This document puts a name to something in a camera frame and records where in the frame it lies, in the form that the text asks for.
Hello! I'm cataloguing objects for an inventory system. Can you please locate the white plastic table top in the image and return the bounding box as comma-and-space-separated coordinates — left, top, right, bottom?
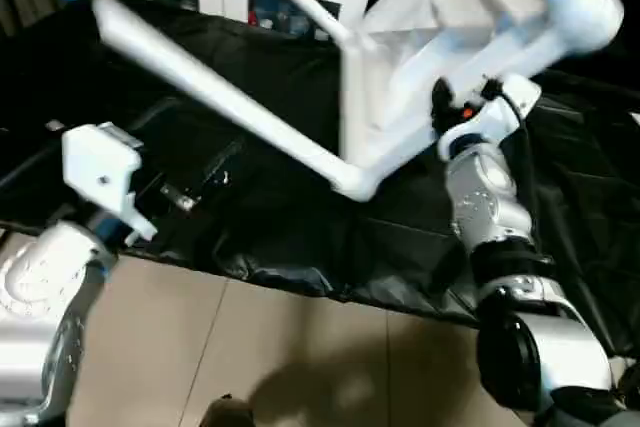
338, 0, 627, 202

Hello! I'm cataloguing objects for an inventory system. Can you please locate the black glossy mat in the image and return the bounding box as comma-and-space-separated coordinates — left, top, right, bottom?
0, 0, 640, 359

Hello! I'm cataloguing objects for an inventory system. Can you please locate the grey robot torso front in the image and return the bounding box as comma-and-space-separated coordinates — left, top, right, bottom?
206, 393, 257, 427

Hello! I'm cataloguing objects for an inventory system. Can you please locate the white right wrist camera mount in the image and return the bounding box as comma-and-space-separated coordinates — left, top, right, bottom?
436, 73, 545, 164

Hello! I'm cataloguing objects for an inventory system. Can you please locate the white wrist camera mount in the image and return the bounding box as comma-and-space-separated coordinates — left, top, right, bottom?
436, 73, 545, 164
59, 120, 158, 249

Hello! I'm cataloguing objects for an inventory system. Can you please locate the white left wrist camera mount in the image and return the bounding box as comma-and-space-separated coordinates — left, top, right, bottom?
59, 120, 158, 249

